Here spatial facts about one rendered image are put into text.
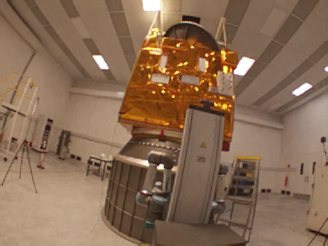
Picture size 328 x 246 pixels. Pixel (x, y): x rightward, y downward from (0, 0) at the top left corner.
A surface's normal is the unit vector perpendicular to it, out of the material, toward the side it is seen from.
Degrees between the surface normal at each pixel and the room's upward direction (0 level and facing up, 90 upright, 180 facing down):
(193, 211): 90
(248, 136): 90
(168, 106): 88
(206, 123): 90
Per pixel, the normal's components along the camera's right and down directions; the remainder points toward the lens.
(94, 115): -0.02, -0.26
